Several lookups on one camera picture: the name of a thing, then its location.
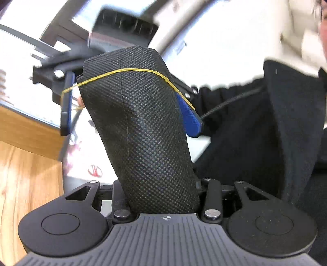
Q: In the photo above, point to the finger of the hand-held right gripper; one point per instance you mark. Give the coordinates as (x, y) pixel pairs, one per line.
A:
(68, 102)
(190, 117)

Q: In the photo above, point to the white bag with red logo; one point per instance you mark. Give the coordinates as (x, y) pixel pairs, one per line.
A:
(84, 176)

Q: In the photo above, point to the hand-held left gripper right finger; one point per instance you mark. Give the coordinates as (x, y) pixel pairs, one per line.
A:
(213, 197)

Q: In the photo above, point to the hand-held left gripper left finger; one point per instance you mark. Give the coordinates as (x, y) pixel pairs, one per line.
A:
(120, 199)

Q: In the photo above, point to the black shopping bag red stripes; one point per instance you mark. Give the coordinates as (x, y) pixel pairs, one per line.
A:
(143, 128)

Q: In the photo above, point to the person's head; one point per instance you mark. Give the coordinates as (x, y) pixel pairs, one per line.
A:
(324, 38)

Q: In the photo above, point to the person's black coat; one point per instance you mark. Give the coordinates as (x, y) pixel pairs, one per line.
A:
(255, 153)

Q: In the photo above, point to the yellow rubber band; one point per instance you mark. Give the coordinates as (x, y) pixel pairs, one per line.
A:
(138, 69)

